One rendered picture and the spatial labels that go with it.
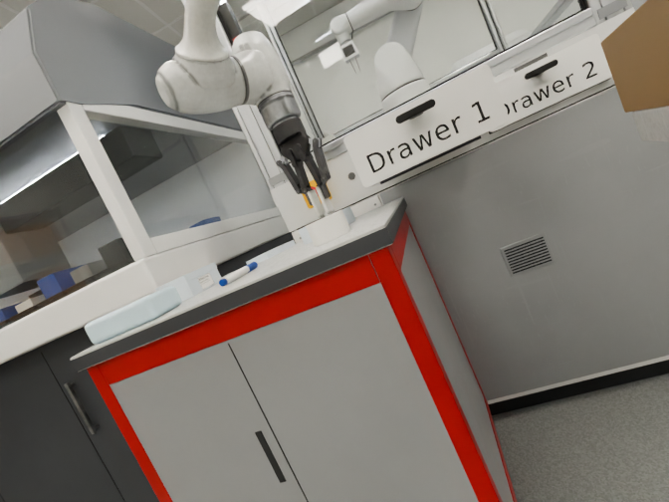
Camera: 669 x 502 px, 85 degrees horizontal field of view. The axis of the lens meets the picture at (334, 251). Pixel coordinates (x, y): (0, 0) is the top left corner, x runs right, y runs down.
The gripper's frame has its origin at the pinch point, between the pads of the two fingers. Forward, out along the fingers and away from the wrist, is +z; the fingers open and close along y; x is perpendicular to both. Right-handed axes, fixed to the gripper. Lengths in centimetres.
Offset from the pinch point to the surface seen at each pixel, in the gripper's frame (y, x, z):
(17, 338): 106, 32, -2
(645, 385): -50, -37, 84
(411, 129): -27.9, 5.0, -4.5
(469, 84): -39.6, 1.8, -7.3
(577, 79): -59, -37, -1
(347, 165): -0.1, -22.5, -7.1
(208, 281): 27.2, 18.5, 6.1
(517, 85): -47, -33, -6
